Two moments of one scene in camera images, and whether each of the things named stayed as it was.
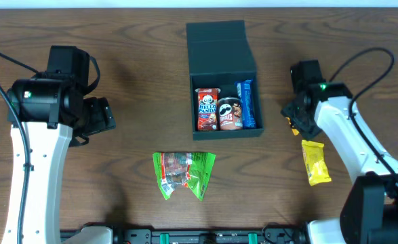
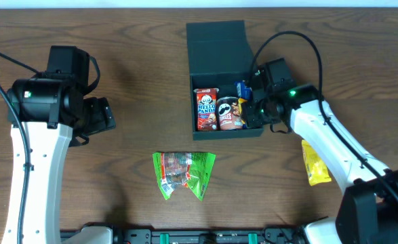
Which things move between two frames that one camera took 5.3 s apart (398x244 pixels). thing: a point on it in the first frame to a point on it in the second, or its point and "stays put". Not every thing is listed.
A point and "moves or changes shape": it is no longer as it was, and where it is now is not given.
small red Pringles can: [230, 114] stays put
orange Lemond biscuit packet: [295, 132] moves or changes shape
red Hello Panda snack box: [207, 109] stays put
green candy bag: [191, 169] stays put
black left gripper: [103, 115] stays put
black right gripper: [308, 133] to [253, 119]
